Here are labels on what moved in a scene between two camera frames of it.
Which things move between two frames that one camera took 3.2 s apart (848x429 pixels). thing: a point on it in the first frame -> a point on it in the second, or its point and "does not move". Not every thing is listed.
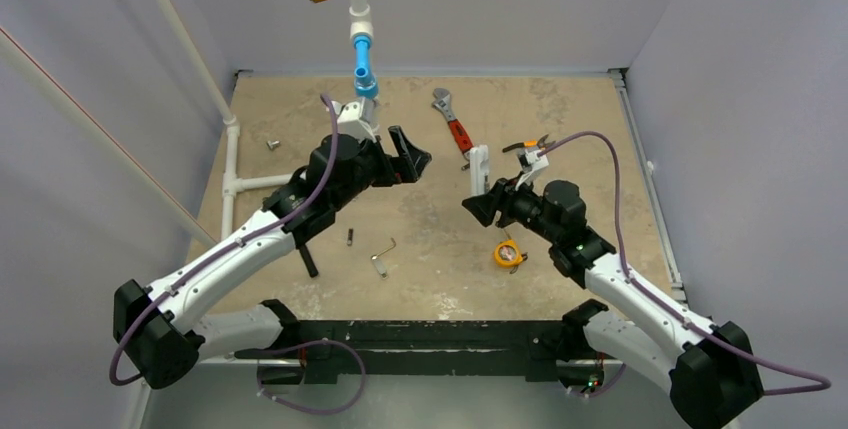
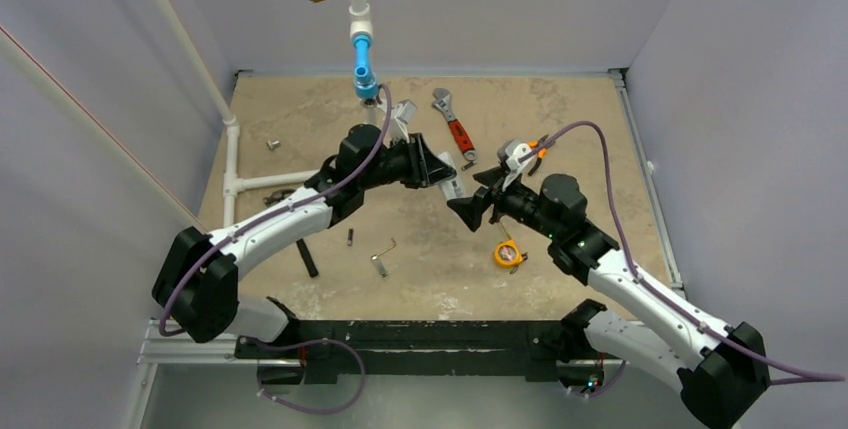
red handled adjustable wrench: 461,137 does not move
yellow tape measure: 507,253 does not move
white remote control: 479,170 -> 451,188
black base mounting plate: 337,351 does not move
